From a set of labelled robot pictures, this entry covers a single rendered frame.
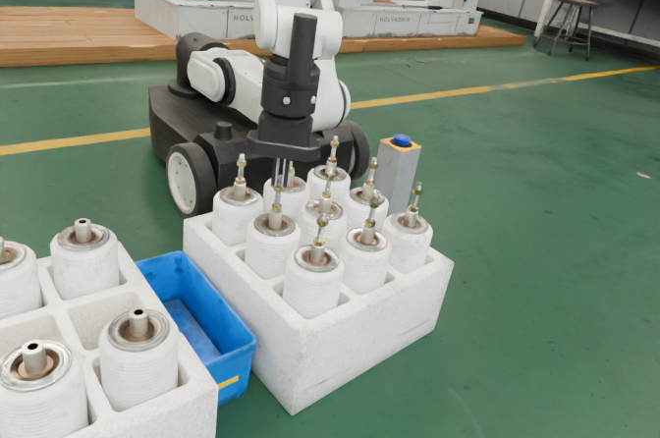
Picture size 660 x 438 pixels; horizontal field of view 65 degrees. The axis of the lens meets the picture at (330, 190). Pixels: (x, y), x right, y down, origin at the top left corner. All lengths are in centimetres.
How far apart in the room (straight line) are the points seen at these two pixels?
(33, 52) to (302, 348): 209
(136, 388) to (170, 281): 43
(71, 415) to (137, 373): 8
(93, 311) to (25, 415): 26
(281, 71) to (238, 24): 231
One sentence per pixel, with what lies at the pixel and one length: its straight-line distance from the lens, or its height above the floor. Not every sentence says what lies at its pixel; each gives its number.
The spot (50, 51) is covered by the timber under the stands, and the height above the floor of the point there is 6.
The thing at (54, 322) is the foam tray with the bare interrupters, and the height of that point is 17.
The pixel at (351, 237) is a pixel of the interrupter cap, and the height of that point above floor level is 25.
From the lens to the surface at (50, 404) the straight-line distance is 69.
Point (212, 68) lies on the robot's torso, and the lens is 158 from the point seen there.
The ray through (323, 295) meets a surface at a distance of 86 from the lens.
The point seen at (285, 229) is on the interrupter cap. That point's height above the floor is 25.
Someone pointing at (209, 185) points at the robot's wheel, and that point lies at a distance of 131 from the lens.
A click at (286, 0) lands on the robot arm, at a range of 88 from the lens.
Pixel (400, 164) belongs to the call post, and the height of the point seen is 28.
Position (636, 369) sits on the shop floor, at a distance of 134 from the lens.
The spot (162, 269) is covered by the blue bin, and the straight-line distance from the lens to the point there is 110.
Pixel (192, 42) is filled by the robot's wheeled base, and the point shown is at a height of 34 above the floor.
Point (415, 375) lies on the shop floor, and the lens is 108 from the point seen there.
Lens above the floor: 75
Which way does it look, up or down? 27 degrees down
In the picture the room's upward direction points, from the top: 9 degrees clockwise
